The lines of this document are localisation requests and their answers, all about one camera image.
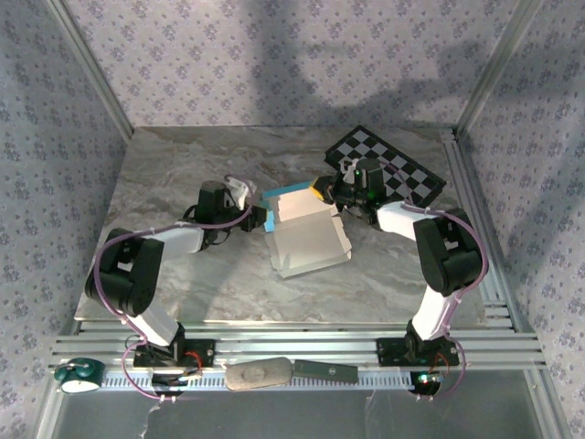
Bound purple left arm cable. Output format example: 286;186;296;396
93;176;256;403

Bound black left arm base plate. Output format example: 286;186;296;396
133;338;217;368

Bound black white checkerboard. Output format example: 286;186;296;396
323;124;448;208

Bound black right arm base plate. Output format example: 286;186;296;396
377;337;461;367

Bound aluminium frame post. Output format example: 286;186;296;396
45;0;136;145
454;0;545;136

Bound aluminium front rails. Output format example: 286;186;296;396
49;319;548;371

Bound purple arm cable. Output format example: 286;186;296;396
378;159;490;403
93;176;256;403

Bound aluminium side rails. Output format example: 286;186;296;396
441;127;517;330

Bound white slotted cable duct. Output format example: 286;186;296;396
98;368;417;392

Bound black flat bar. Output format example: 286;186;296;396
292;359;358;384

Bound green white tape dispenser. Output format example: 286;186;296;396
53;357;107;394

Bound blue and white paper box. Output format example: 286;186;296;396
260;180;353;279

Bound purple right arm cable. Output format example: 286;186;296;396
378;159;490;403

